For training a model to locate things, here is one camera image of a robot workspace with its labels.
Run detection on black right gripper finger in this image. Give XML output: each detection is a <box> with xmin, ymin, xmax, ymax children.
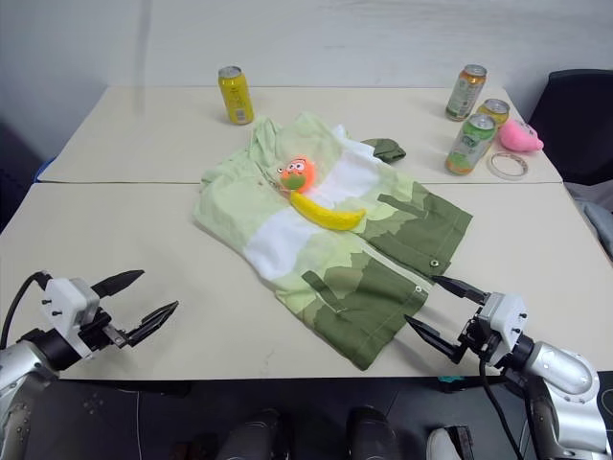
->
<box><xmin>403</xmin><ymin>313</ymin><xmax>465</xmax><ymax>366</ymax></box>
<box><xmin>430</xmin><ymin>274</ymin><xmax>489</xmax><ymax>305</ymax></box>

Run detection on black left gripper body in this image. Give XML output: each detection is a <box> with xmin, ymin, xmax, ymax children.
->
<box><xmin>78</xmin><ymin>310</ymin><xmax>131</xmax><ymax>357</ymax></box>

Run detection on orange plush toy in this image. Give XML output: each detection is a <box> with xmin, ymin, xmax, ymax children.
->
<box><xmin>279</xmin><ymin>157</ymin><xmax>318</xmax><ymax>194</ymax></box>

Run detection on pink plush toy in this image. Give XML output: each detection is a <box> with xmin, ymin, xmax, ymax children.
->
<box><xmin>499</xmin><ymin>119</ymin><xmax>546</xmax><ymax>154</ymax></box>

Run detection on green and white shorts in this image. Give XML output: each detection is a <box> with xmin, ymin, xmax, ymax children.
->
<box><xmin>192</xmin><ymin>111</ymin><xmax>475</xmax><ymax>371</ymax></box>

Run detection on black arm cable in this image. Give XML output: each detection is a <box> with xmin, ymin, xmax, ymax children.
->
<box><xmin>477</xmin><ymin>358</ymin><xmax>527</xmax><ymax>460</ymax></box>
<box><xmin>0</xmin><ymin>270</ymin><xmax>53</xmax><ymax>350</ymax></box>

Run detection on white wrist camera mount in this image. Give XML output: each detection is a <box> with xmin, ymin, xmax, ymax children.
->
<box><xmin>477</xmin><ymin>290</ymin><xmax>531</xmax><ymax>371</ymax></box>
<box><xmin>39</xmin><ymin>276</ymin><xmax>102</xmax><ymax>359</ymax></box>

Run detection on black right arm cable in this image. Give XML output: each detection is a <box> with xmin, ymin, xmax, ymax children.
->
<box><xmin>477</xmin><ymin>358</ymin><xmax>527</xmax><ymax>460</ymax></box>

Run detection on black chair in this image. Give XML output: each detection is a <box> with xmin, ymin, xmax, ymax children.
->
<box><xmin>526</xmin><ymin>69</ymin><xmax>613</xmax><ymax>187</ymax></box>

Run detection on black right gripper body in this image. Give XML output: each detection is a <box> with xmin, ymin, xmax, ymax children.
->
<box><xmin>457</xmin><ymin>310</ymin><xmax>505</xmax><ymax>369</ymax></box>

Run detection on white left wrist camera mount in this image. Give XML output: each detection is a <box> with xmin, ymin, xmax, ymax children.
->
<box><xmin>39</xmin><ymin>276</ymin><xmax>102</xmax><ymax>359</ymax></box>

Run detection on tall yellow drink can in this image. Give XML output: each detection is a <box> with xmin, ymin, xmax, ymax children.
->
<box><xmin>217</xmin><ymin>65</ymin><xmax>256</xmax><ymax>127</ymax></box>

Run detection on yellow toy banana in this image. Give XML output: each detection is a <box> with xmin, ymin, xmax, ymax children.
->
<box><xmin>288</xmin><ymin>191</ymin><xmax>368</xmax><ymax>232</ymax></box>

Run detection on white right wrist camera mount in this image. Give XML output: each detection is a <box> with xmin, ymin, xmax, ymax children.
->
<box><xmin>477</xmin><ymin>290</ymin><xmax>531</xmax><ymax>371</ymax></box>

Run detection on short yellow drink can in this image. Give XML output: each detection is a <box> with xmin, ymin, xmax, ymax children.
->
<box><xmin>476</xmin><ymin>98</ymin><xmax>511</xmax><ymax>129</ymax></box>

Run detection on green and white drink can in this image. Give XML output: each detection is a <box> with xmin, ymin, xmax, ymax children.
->
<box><xmin>444</xmin><ymin>112</ymin><xmax>497</xmax><ymax>177</ymax></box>

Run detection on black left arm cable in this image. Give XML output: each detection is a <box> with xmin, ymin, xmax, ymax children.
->
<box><xmin>0</xmin><ymin>270</ymin><xmax>53</xmax><ymax>350</ymax></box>

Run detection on grey cloth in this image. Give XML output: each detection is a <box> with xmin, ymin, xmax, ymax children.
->
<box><xmin>563</xmin><ymin>180</ymin><xmax>613</xmax><ymax>265</ymax></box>

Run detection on orange and green drink can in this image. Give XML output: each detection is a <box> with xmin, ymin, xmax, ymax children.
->
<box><xmin>444</xmin><ymin>63</ymin><xmax>488</xmax><ymax>123</ymax></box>

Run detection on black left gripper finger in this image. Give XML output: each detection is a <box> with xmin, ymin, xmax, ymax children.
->
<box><xmin>125</xmin><ymin>300</ymin><xmax>180</xmax><ymax>348</ymax></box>
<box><xmin>90</xmin><ymin>269</ymin><xmax>146</xmax><ymax>300</ymax></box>

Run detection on clear tape roll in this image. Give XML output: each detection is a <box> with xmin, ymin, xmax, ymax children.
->
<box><xmin>488</xmin><ymin>150</ymin><xmax>530</xmax><ymax>180</ymax></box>

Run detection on white rounded shape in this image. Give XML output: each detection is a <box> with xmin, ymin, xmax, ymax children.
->
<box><xmin>425</xmin><ymin>426</ymin><xmax>462</xmax><ymax>460</ymax></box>

